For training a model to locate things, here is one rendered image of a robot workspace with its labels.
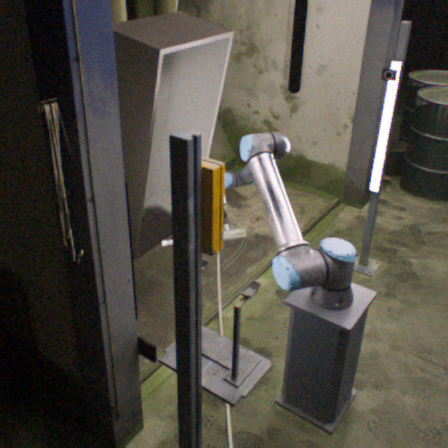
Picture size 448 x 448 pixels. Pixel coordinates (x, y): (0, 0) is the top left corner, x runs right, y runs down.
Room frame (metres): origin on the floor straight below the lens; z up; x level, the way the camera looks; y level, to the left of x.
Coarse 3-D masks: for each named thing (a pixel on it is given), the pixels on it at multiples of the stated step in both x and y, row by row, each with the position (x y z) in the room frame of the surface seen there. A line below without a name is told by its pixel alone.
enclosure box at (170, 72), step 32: (128, 32) 2.35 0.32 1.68; (160, 32) 2.43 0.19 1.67; (192, 32) 2.53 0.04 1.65; (224, 32) 2.62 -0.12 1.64; (128, 64) 2.30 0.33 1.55; (160, 64) 2.21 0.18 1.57; (192, 64) 2.83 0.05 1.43; (224, 64) 2.71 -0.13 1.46; (128, 96) 2.30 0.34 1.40; (160, 96) 2.87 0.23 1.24; (192, 96) 2.83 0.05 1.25; (128, 128) 2.31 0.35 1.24; (160, 128) 2.93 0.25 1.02; (192, 128) 2.83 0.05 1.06; (128, 160) 2.32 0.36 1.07; (160, 160) 2.98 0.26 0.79; (160, 192) 2.98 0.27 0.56; (160, 224) 2.69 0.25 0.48
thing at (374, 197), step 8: (400, 24) 2.93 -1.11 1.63; (408, 24) 2.91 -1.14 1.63; (400, 32) 2.93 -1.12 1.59; (408, 32) 2.92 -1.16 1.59; (400, 40) 2.92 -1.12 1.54; (400, 48) 2.92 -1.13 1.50; (400, 56) 2.91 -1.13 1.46; (400, 80) 2.93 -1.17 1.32; (392, 128) 2.94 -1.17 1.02; (376, 192) 2.91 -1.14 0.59; (376, 200) 2.91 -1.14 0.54; (368, 208) 2.93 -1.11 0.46; (376, 208) 2.92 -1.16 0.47; (368, 216) 2.93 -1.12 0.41; (368, 224) 2.92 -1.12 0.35; (368, 232) 2.91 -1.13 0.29; (368, 240) 2.91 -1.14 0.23; (368, 248) 2.91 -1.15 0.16; (360, 256) 2.93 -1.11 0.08; (368, 256) 2.93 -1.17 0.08
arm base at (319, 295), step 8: (312, 288) 1.79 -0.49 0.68; (320, 288) 1.75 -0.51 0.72; (328, 288) 1.72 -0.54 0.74; (344, 288) 1.72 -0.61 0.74; (312, 296) 1.76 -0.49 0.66; (320, 296) 1.73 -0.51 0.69; (328, 296) 1.71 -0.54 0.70; (336, 296) 1.71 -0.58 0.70; (344, 296) 1.71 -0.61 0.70; (352, 296) 1.74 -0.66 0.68; (320, 304) 1.71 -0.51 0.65; (328, 304) 1.70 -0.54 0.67; (336, 304) 1.70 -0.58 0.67; (344, 304) 1.70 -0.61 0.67
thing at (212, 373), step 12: (168, 360) 1.26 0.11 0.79; (204, 360) 1.26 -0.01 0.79; (264, 360) 1.26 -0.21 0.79; (204, 372) 1.20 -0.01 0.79; (216, 372) 1.20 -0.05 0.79; (252, 372) 1.20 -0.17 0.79; (204, 384) 1.15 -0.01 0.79; (216, 384) 1.15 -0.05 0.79; (228, 384) 1.15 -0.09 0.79; (216, 396) 1.11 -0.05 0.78; (228, 396) 1.11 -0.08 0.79; (240, 396) 1.11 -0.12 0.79
